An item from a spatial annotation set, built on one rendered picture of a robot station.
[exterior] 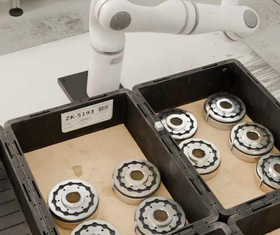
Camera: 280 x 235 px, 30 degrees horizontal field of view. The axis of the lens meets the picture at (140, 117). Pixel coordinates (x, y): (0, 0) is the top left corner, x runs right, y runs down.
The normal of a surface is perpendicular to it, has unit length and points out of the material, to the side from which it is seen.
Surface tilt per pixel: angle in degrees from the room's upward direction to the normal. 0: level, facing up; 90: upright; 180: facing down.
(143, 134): 90
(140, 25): 99
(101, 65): 89
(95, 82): 88
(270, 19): 0
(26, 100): 0
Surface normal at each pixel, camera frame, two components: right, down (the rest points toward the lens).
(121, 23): 0.40, 0.73
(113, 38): 0.26, -0.45
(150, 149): -0.89, 0.27
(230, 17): 0.47, -0.10
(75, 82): 0.13, -0.71
